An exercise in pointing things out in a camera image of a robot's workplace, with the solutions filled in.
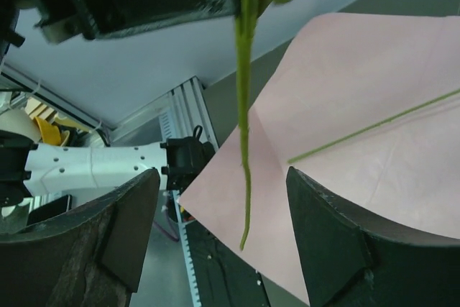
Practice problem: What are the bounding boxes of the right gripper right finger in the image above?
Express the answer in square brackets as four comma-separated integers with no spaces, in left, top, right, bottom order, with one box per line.
[286,168,459,306]

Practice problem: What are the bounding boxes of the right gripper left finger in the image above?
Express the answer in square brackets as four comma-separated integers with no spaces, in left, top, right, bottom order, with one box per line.
[1,168,160,306]

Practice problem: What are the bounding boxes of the pink wrapping paper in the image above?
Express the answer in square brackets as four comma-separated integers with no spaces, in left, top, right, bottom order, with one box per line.
[179,13,459,302]

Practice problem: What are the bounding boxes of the brown flower stem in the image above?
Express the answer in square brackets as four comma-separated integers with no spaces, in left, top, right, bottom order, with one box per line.
[234,0,292,250]

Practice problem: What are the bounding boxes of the peach pink flower stem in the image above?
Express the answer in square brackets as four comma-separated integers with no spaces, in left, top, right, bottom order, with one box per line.
[287,89,460,165]

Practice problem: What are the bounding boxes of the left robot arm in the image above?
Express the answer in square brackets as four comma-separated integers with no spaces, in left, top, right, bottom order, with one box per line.
[1,0,239,206]

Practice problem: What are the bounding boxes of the white cable duct rail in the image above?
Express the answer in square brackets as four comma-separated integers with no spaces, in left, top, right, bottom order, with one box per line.
[172,191,202,307]

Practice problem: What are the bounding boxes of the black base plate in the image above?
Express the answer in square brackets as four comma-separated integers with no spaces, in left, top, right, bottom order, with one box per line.
[186,221,270,307]

